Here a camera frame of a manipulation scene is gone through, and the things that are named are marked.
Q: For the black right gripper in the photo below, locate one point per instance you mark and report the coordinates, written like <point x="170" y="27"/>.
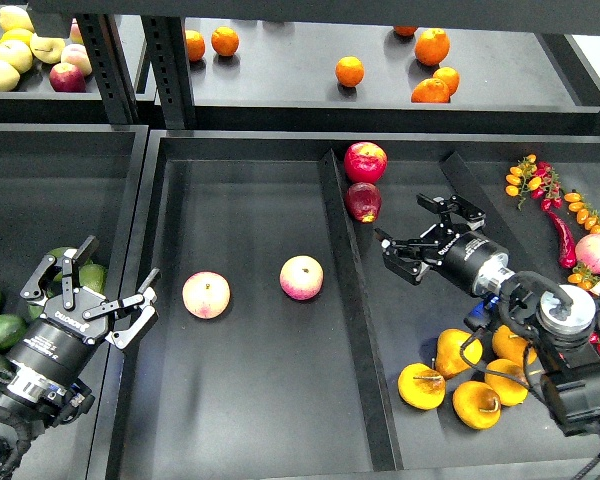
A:
<point x="452" y="247"/>

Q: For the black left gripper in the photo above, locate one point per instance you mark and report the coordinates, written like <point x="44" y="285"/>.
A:
<point x="59" y="344"/>

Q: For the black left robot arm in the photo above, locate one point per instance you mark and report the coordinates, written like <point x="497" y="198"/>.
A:
<point x="42" y="388"/>

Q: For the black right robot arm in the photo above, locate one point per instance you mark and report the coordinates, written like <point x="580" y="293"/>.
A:
<point x="560" y="323"/>

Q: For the green avocado beside tray edge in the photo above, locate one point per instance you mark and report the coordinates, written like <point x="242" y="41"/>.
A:
<point x="93" y="276"/>

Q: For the green avocado centre hidden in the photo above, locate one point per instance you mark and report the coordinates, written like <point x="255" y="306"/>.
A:
<point x="35" y="311"/>

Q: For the dark red apple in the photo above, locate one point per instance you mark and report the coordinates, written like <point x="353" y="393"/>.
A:
<point x="363" y="201"/>

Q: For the bright red apple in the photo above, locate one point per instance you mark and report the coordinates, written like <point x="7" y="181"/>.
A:
<point x="365" y="162"/>

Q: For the pink apple left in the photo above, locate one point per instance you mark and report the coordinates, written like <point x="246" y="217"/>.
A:
<point x="206" y="294"/>

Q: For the pink apple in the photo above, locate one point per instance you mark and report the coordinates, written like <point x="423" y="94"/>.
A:
<point x="301" y="277"/>
<point x="206" y="294"/>

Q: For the black left tray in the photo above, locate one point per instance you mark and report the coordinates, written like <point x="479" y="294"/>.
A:
<point x="58" y="185"/>

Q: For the black tray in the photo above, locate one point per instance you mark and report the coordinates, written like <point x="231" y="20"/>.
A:
<point x="275" y="387"/>
<point x="58" y="185"/>

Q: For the cherry tomato bunch top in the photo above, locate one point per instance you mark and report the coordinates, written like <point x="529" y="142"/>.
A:
<point x="536" y="180"/>

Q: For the cherry tomato bunch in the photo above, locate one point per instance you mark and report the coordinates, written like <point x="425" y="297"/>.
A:
<point x="582" y="277"/>
<point x="536" y="180"/>

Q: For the red chili pepper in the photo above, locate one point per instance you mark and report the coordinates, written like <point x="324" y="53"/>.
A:
<point x="567" y="256"/>

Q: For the pink apple centre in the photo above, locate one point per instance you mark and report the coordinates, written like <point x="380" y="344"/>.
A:
<point x="301" y="277"/>

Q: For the orange front right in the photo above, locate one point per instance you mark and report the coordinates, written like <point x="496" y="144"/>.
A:
<point x="431" y="90"/>

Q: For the cherry tomato bunch bottom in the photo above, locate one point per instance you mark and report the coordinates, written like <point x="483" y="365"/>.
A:
<point x="582" y="277"/>

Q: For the orange right small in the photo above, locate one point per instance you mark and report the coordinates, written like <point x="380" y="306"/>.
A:
<point x="450" y="77"/>

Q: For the orange cherry tomato vine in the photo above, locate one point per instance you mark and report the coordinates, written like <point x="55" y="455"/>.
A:
<point x="585" y="214"/>

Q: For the pink apple right tray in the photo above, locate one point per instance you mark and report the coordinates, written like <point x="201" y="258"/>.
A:
<point x="587" y="251"/>

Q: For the orange centre shelf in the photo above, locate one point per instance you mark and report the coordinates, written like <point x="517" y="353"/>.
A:
<point x="349" y="71"/>

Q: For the black middle tray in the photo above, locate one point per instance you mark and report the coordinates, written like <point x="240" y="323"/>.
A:
<point x="275" y="387"/>

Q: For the large orange upper right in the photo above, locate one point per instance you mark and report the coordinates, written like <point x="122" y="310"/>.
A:
<point x="432" y="47"/>

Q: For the orange under shelf beam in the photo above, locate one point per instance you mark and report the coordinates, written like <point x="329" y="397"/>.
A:
<point x="405" y="31"/>

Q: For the red apple on shelf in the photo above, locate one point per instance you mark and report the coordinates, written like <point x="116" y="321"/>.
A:
<point x="68" y="78"/>

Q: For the pale peach on shelf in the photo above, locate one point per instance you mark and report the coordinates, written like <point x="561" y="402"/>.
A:
<point x="76" y="55"/>

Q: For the black upper shelf right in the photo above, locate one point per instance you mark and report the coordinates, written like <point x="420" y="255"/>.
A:
<point x="282" y="77"/>

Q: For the black perforated post left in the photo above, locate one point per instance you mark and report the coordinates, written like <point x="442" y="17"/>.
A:
<point x="109" y="67"/>

